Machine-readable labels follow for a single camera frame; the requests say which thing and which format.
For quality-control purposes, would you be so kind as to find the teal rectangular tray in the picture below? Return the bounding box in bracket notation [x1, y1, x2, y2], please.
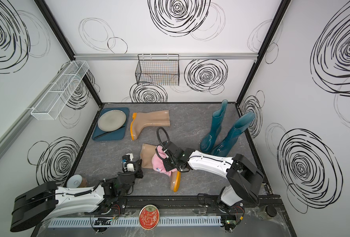
[92, 107, 130, 141]

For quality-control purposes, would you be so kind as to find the grey wall rail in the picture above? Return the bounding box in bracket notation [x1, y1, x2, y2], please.
[74, 53, 258, 61]

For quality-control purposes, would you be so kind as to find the black mounting rail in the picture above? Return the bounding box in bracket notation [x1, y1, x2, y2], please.
[44, 194, 285, 215]

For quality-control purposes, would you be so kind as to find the black wire basket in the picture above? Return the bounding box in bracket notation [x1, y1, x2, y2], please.
[135, 60, 180, 86]

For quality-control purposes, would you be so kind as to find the white slotted cable duct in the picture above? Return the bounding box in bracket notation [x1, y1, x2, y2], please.
[48, 216, 222, 228]

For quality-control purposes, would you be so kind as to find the grey round plate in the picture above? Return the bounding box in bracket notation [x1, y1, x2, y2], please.
[97, 110, 127, 132]

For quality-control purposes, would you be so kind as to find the green rubber boot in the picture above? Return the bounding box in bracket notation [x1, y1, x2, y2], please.
[210, 112, 256, 157]
[199, 99, 228, 153]

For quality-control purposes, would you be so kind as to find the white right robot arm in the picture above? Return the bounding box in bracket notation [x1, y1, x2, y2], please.
[157, 141, 264, 206]

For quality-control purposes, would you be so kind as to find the copper tape roll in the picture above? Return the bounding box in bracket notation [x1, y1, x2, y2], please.
[66, 174, 88, 188]

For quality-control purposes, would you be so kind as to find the pink microfiber cloth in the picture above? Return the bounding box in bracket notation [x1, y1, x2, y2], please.
[151, 145, 172, 177]

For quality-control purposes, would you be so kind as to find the white wire shelf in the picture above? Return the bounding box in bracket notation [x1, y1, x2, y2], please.
[31, 61, 90, 120]

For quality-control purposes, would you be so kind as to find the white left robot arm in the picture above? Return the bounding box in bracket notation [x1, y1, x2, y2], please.
[10, 170, 143, 232]

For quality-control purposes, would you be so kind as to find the beige rubber boot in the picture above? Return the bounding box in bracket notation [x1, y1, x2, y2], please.
[140, 143, 181, 192]
[130, 110, 171, 141]

